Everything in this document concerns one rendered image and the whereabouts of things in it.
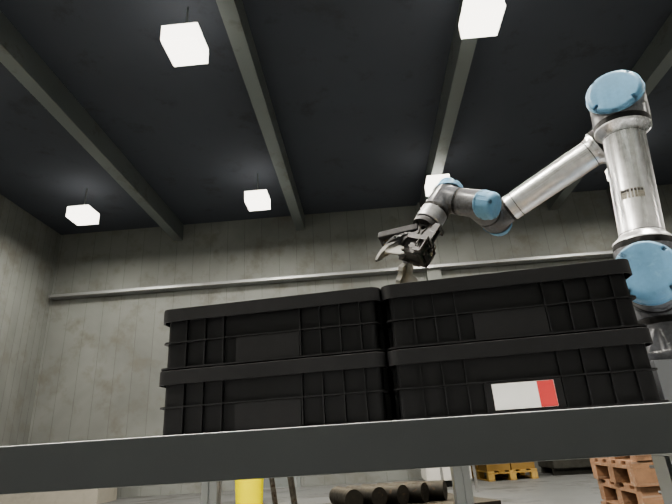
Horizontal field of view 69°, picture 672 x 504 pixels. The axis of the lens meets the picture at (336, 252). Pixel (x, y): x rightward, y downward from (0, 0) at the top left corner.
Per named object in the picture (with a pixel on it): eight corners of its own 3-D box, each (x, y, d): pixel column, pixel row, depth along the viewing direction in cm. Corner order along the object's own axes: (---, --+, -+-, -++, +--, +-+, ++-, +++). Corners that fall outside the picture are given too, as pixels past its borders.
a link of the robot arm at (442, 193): (463, 176, 133) (436, 173, 138) (445, 204, 128) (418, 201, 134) (470, 197, 138) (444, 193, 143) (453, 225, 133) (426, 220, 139)
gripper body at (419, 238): (417, 252, 122) (439, 217, 126) (389, 245, 127) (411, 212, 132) (425, 271, 127) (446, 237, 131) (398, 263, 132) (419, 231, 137)
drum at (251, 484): (262, 506, 647) (262, 446, 674) (229, 508, 648) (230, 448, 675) (267, 502, 688) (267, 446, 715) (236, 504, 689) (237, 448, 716)
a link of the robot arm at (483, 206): (510, 202, 132) (473, 197, 139) (495, 186, 123) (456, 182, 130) (501, 229, 131) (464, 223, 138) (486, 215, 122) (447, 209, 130)
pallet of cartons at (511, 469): (517, 474, 903) (510, 430, 931) (540, 478, 783) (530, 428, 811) (468, 477, 907) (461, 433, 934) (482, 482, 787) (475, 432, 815)
